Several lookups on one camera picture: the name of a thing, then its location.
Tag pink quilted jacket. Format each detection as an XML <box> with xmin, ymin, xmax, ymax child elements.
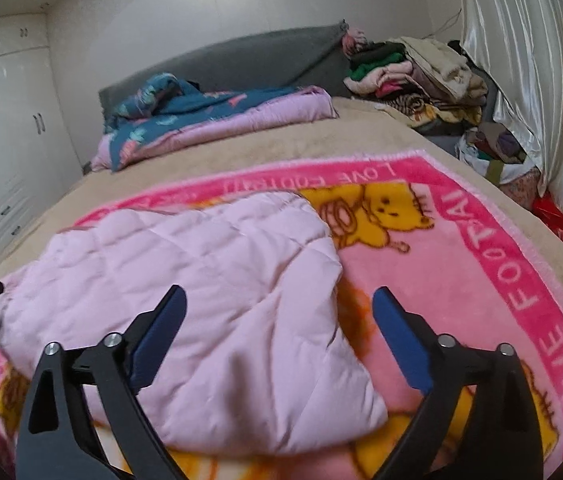
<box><xmin>0</xmin><ymin>192</ymin><xmax>389</xmax><ymax>456</ymax></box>

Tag white bag of clothes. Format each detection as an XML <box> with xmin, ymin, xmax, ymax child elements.
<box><xmin>454</xmin><ymin>120</ymin><xmax>542</xmax><ymax>183</ymax></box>

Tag grey headboard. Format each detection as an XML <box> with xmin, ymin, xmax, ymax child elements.
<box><xmin>98</xmin><ymin>22</ymin><xmax>357</xmax><ymax>111</ymax></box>

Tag pink bear printed blanket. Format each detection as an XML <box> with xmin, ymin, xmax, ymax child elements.
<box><xmin>0</xmin><ymin>147</ymin><xmax>563</xmax><ymax>480</ymax></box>

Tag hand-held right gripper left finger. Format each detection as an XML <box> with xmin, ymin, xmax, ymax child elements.
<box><xmin>14</xmin><ymin>284</ymin><xmax>188</xmax><ymax>480</ymax></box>

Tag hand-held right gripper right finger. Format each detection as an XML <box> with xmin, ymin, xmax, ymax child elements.
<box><xmin>371</xmin><ymin>286</ymin><xmax>545</xmax><ymax>480</ymax></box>

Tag red plastic bag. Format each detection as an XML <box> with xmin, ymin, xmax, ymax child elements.
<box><xmin>531</xmin><ymin>195</ymin><xmax>563</xmax><ymax>247</ymax></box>

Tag teal floral pink quilt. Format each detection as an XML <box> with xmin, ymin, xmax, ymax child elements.
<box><xmin>89</xmin><ymin>72</ymin><xmax>340</xmax><ymax>174</ymax></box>

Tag white wardrobe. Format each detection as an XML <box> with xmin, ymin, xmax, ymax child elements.
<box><xmin>0</xmin><ymin>12</ymin><xmax>85</xmax><ymax>283</ymax></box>

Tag white satin curtain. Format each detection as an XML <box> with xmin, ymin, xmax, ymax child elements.
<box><xmin>454</xmin><ymin>0</ymin><xmax>563</xmax><ymax>241</ymax></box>

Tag bed with beige cover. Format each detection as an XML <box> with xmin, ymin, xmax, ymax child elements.
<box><xmin>0</xmin><ymin>95</ymin><xmax>563</xmax><ymax>341</ymax></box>

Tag pile of folded clothes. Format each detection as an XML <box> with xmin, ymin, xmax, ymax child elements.
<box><xmin>341</xmin><ymin>30</ymin><xmax>492</xmax><ymax>131</ymax></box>

